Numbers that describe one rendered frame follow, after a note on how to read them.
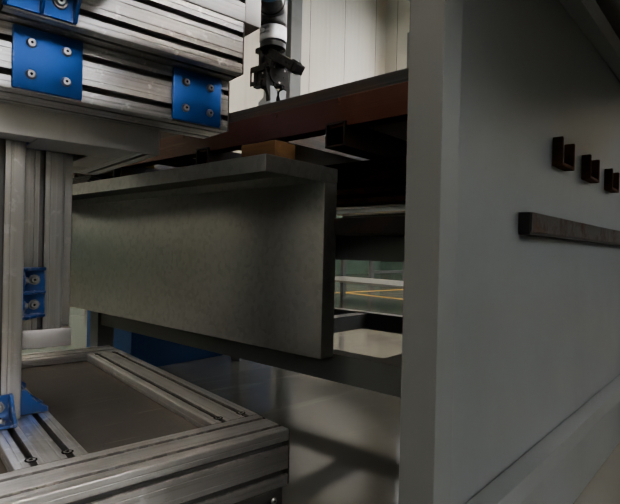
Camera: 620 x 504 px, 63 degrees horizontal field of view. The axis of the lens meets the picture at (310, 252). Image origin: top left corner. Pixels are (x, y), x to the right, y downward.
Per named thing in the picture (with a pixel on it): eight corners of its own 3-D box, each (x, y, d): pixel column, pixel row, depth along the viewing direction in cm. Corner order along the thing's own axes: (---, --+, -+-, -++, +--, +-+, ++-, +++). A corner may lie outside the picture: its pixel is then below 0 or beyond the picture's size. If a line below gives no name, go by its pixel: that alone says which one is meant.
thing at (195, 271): (62, 302, 188) (64, 208, 188) (333, 356, 102) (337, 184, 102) (51, 302, 185) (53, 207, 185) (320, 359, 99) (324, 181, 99)
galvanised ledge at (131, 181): (64, 208, 188) (64, 200, 188) (337, 184, 102) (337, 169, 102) (4, 203, 173) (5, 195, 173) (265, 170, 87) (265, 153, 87)
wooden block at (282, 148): (240, 169, 105) (241, 145, 105) (261, 173, 109) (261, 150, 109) (274, 164, 98) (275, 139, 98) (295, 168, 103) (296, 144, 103)
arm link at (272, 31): (292, 30, 139) (271, 19, 133) (292, 46, 139) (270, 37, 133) (273, 37, 144) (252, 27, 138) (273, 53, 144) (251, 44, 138)
